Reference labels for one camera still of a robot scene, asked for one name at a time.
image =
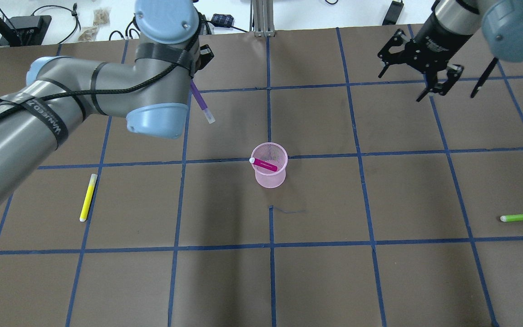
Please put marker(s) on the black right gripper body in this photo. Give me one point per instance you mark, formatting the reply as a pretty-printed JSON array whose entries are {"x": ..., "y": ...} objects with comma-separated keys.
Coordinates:
[{"x": 437, "y": 39}]

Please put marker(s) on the pink highlighter pen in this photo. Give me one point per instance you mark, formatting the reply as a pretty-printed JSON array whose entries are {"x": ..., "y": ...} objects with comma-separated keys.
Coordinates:
[{"x": 263, "y": 164}]

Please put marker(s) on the purple highlighter pen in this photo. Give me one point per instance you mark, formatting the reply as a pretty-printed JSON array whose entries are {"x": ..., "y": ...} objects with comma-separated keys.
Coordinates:
[{"x": 202, "y": 104}]

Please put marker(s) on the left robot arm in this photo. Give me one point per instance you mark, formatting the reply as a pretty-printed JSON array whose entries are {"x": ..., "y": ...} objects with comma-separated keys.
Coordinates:
[{"x": 62, "y": 92}]

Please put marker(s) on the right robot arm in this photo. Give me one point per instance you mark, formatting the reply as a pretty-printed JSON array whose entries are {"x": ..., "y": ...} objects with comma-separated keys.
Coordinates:
[{"x": 450, "y": 25}]

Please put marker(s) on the pink mesh cup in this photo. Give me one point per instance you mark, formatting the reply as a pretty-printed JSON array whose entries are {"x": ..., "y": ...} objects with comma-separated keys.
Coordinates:
[{"x": 269, "y": 161}]

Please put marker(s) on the black power adapter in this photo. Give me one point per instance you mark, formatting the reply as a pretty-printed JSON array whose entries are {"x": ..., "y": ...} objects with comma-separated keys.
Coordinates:
[{"x": 393, "y": 13}]

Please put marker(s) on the small blue checkered gadget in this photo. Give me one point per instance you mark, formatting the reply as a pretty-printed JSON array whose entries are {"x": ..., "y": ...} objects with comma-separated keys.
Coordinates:
[{"x": 222, "y": 20}]

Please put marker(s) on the yellow highlighter pen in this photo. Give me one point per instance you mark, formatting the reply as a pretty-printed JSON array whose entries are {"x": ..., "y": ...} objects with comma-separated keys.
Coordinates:
[{"x": 84, "y": 213}]

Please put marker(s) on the aluminium frame post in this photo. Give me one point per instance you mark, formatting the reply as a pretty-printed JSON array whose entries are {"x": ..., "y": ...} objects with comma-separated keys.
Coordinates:
[{"x": 262, "y": 18}]

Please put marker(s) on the black camera tripod stand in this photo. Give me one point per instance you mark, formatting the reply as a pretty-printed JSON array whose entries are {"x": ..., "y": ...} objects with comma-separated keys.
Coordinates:
[{"x": 23, "y": 30}]

